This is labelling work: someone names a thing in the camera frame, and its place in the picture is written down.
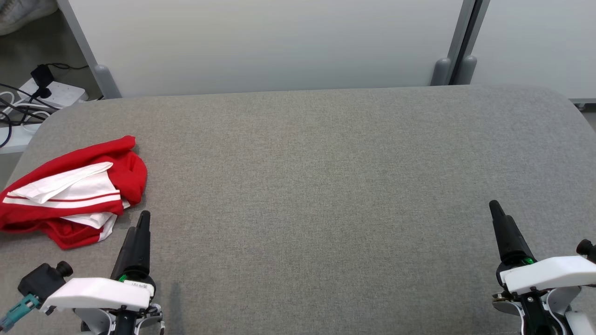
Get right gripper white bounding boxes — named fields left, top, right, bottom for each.
left=488, top=200, right=596, bottom=295

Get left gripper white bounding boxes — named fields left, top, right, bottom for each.
left=40, top=210, right=157, bottom=314

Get red and white shorts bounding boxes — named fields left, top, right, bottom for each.
left=0, top=135, right=149, bottom=250

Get flat white power strip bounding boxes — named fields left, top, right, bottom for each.
left=0, top=122, right=43, bottom=154

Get grey partition foot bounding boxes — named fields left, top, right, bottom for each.
left=430, top=57, right=453, bottom=87
left=454, top=55, right=478, bottom=86
left=93, top=64, right=123, bottom=100

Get thick white power strip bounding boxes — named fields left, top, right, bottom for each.
left=16, top=78, right=88, bottom=111

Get black plug adapter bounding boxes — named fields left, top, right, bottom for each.
left=30, top=64, right=53, bottom=99

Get narrow white partition panel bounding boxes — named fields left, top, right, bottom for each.
left=468, top=0, right=596, bottom=110

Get wide white partition panel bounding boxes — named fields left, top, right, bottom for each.
left=56, top=0, right=467, bottom=100

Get grey knitted shoe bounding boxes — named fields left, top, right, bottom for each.
left=0, top=0, right=59, bottom=37

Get left teal camera connector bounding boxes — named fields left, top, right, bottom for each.
left=0, top=294, right=41, bottom=332

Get white power cable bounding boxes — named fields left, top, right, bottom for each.
left=0, top=91, right=52, bottom=124

